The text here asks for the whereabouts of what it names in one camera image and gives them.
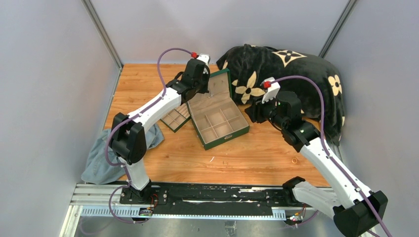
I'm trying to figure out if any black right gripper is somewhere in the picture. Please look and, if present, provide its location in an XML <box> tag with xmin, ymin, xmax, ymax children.
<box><xmin>244</xmin><ymin>91</ymin><xmax>287</xmax><ymax>129</ymax></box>

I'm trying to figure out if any green jewelry box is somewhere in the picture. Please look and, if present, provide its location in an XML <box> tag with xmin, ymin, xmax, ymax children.
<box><xmin>187</xmin><ymin>69</ymin><xmax>250</xmax><ymax>150</ymax></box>

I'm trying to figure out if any green jewelry tray insert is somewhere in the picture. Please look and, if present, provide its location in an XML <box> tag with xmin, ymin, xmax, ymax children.
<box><xmin>160</xmin><ymin>104</ymin><xmax>191</xmax><ymax>133</ymax></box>

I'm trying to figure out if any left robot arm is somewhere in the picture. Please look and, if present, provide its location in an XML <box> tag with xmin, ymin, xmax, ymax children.
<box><xmin>106</xmin><ymin>54</ymin><xmax>210</xmax><ymax>204</ymax></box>

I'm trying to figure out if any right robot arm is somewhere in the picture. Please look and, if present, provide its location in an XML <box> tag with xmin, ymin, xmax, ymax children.
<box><xmin>245</xmin><ymin>91</ymin><xmax>388</xmax><ymax>237</ymax></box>

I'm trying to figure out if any black floral plush blanket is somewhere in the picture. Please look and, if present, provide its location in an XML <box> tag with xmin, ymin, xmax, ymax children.
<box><xmin>216</xmin><ymin>44</ymin><xmax>345</xmax><ymax>146</ymax></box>

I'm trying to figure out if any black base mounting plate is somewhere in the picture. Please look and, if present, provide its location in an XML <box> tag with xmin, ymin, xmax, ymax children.
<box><xmin>119</xmin><ymin>182</ymin><xmax>303</xmax><ymax>217</ymax></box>

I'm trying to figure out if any light blue cloth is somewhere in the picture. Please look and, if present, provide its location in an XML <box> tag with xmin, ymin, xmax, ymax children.
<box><xmin>81</xmin><ymin>122</ymin><xmax>165</xmax><ymax>185</ymax></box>

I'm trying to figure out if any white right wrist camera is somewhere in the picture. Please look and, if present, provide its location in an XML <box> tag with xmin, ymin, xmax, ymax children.
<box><xmin>261</xmin><ymin>77</ymin><xmax>281</xmax><ymax>104</ymax></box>

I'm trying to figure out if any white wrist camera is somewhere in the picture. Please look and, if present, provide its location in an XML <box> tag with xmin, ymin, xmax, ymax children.
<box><xmin>261</xmin><ymin>77</ymin><xmax>281</xmax><ymax>104</ymax></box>
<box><xmin>197</xmin><ymin>54</ymin><xmax>210</xmax><ymax>75</ymax></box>

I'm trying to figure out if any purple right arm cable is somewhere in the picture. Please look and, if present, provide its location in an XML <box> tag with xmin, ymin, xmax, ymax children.
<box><xmin>263</xmin><ymin>75</ymin><xmax>393</xmax><ymax>237</ymax></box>

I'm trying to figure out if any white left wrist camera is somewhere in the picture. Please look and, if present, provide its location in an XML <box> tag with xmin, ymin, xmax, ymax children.
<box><xmin>197</xmin><ymin>54</ymin><xmax>210</xmax><ymax>75</ymax></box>

